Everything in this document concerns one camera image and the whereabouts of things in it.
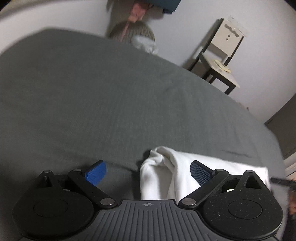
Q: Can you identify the white long sleeve shirt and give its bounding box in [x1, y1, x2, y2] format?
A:
[139, 146, 271, 202]

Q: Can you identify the grey bed sheet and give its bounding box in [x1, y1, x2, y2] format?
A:
[1, 29, 285, 240]

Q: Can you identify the yellow cloth on chair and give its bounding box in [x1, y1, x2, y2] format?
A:
[214, 59, 231, 73]

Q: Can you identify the black and cream wooden chair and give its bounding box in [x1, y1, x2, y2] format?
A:
[187, 18, 244, 95]

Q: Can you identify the white plastic bag in basket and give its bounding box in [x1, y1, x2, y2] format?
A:
[132, 35, 159, 55]

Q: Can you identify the woven grey basket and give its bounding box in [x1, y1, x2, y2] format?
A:
[108, 21, 155, 44]

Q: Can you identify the pink hanging cloth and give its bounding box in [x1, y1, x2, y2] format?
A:
[128, 1, 152, 23]

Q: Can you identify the dark teal hanging jacket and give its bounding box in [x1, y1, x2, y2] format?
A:
[145, 0, 181, 14]

